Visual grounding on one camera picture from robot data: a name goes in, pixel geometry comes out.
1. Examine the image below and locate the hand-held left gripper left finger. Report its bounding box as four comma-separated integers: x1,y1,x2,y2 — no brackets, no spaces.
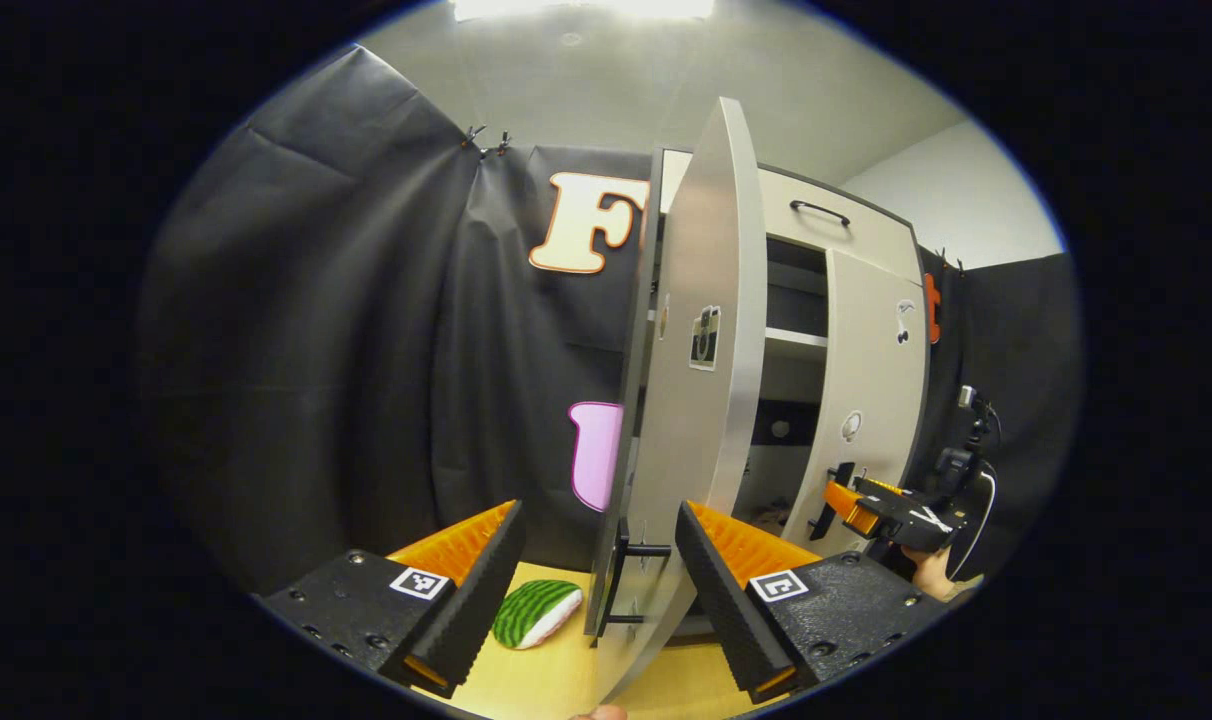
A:
251,500,529,699

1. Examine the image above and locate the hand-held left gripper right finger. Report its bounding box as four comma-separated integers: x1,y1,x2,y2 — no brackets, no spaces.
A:
674,500,952,703

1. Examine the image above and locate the white cabinet door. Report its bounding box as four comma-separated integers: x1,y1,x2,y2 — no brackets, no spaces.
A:
584,97,769,701
781,248,932,561

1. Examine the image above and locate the white shoe cabinet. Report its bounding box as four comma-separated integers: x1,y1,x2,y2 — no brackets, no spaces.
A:
584,97,932,701

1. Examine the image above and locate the cream cabinet drawer front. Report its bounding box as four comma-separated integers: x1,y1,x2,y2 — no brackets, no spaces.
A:
656,148,922,259

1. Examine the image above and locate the green striped watermelon slice toy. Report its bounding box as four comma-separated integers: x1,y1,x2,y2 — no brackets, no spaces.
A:
492,579,584,651

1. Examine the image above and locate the black door handle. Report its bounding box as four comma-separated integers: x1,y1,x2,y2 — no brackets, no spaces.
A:
809,462,855,541
594,517,673,641

